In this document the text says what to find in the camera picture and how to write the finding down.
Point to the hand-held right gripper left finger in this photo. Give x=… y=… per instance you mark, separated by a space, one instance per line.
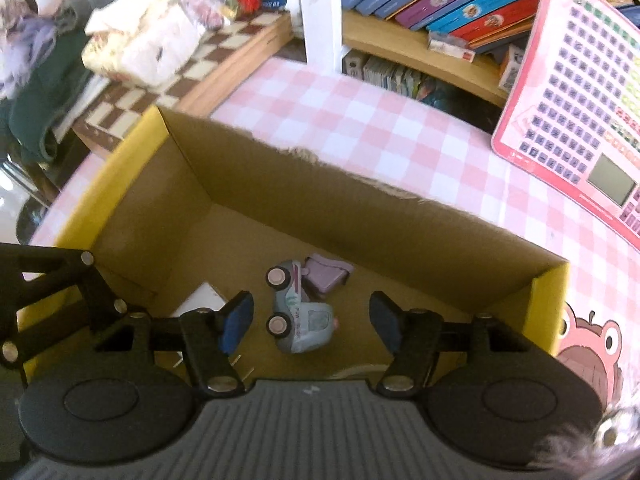
x=235 y=320

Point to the row of small picture books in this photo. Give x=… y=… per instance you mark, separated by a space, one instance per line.
x=395 y=77

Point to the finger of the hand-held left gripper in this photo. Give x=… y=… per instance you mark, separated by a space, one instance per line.
x=50 y=260

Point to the small red white box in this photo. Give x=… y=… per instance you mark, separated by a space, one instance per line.
x=450 y=47

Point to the dark green cloth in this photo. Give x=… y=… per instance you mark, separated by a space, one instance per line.
x=35 y=105

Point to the pink small eraser block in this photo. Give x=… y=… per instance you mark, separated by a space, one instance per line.
x=325 y=275

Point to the wooden chessboard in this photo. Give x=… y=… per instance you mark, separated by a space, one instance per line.
x=220 y=55

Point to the large white charger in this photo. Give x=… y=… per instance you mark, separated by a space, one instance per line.
x=202 y=297

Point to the row of colourful books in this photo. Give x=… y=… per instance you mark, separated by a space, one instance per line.
x=450 y=0

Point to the grey fuzzy cloth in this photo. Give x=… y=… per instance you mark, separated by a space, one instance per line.
x=600 y=435

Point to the yellow cardboard box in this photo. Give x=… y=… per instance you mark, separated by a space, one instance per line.
x=350 y=210

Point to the white shelf frame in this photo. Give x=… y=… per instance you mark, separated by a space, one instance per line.
x=320 y=20

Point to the grey toy car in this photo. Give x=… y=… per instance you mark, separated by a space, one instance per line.
x=305 y=330

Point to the pink learning tablet toy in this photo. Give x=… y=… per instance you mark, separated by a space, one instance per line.
x=565 y=110

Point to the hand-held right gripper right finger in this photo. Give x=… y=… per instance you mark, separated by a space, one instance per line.
x=387 y=320

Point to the floral tissue pack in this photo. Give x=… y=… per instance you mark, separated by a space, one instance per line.
x=145 y=35

